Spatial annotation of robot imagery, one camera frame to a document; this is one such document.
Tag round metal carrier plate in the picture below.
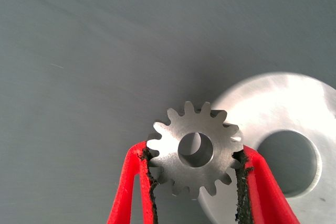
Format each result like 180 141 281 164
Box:
198 71 336 224

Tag steel planetary gear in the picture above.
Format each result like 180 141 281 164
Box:
146 100 244 201

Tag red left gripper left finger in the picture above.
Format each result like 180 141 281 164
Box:
106 141 160 224

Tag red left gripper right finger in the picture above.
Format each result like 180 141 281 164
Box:
232 145 301 224

